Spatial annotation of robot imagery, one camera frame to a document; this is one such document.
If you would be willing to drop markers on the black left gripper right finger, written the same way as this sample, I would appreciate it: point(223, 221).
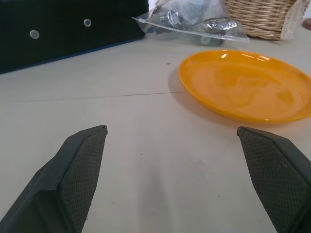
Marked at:
point(274, 177)

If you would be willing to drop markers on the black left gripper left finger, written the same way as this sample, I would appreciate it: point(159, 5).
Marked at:
point(73, 179)

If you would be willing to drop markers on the orange round plate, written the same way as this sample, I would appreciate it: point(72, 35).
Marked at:
point(245, 85)

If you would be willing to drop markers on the black box with rivets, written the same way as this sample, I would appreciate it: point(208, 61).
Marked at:
point(60, 31)

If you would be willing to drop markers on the brown round wooden object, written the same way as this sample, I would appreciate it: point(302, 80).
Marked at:
point(307, 23)

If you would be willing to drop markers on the woven wicker basket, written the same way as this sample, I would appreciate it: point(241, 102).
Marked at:
point(262, 17)

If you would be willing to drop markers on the clear plastic zip bag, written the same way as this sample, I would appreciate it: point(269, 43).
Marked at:
point(194, 24)

